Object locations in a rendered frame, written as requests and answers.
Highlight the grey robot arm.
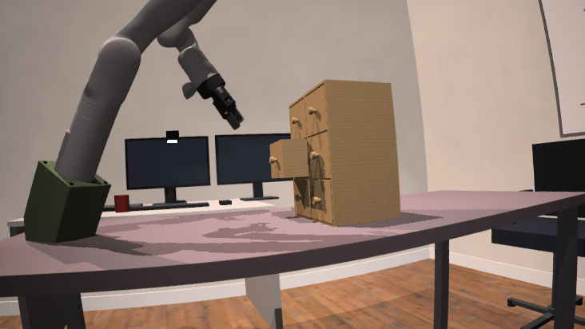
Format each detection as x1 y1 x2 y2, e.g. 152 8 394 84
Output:
54 0 218 182

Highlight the small brown chest of drawers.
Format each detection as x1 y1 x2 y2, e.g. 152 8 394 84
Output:
289 80 400 227

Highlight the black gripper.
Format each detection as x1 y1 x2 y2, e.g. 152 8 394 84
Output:
197 73 244 130

